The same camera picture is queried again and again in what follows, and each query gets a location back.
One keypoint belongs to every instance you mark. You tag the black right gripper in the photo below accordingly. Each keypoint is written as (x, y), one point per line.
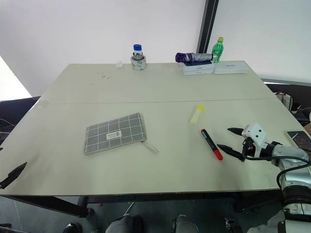
(247, 146)

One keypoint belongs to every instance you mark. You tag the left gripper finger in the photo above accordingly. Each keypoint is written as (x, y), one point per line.
(12, 174)

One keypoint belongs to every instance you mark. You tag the red and black marker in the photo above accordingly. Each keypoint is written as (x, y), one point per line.
(210, 143)

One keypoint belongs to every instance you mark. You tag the yellow glue stick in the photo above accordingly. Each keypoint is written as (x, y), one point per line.
(196, 115)

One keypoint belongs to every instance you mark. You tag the silver snack bag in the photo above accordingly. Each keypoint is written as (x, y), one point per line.
(114, 133)

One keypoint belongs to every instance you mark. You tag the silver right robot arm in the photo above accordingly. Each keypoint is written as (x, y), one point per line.
(289, 153)

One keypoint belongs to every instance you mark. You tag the smartphone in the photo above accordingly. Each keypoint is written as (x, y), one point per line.
(298, 138)

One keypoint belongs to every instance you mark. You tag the flat white box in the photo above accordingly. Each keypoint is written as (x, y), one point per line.
(230, 68)

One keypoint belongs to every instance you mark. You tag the white box with blue lid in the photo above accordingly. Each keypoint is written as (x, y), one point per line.
(198, 69)

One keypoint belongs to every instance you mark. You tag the green bottle with yellow cap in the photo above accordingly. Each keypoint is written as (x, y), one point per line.
(217, 52)

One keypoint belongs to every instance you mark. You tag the folded purple grey umbrella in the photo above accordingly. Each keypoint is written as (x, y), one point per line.
(194, 57)

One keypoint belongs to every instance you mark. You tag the dark rounded grey shape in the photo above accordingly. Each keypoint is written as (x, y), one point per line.
(124, 224)
(184, 224)

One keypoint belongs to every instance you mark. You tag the white tape roll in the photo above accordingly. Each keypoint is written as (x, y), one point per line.
(138, 63)

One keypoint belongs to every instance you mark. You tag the clear bottle with blue cap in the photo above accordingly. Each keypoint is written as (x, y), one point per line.
(137, 50)

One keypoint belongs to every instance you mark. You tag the crumpled white paper scrap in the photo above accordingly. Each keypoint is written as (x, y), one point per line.
(119, 64)

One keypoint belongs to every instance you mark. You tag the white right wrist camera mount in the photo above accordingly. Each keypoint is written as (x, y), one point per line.
(255, 132)

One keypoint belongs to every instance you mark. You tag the black table frame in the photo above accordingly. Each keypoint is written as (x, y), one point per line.
(48, 202)

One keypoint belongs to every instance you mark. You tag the dark window frame post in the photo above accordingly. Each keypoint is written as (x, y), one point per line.
(207, 24)

